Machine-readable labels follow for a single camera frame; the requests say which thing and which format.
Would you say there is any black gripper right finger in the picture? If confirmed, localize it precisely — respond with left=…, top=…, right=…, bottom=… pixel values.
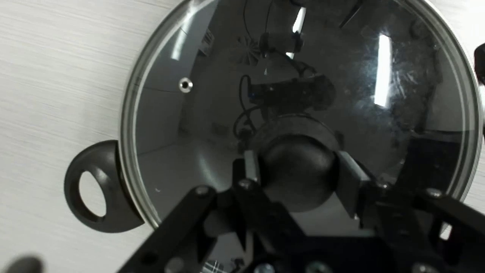
left=336, top=151, right=485, bottom=253

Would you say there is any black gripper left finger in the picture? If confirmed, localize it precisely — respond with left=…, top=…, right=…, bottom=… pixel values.
left=231, top=150, right=303, bottom=253

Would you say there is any glass pot lid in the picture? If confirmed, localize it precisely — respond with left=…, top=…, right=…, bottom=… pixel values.
left=121, top=0, right=482, bottom=224

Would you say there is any black cooking pot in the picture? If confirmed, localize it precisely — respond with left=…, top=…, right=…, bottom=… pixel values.
left=62, top=42, right=485, bottom=235

